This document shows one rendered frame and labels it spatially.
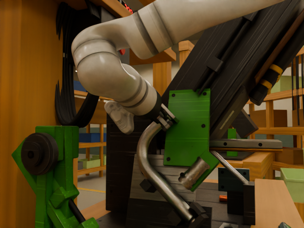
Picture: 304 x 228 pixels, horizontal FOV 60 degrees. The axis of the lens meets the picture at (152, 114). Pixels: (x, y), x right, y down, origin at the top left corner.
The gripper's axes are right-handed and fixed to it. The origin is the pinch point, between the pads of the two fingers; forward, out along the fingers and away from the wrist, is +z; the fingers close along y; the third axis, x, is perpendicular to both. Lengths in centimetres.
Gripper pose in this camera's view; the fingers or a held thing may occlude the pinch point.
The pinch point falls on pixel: (163, 118)
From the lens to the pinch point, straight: 69.4
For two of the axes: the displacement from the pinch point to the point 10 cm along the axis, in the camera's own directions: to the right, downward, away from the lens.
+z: 3.7, 3.1, 8.8
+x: -7.3, 6.8, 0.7
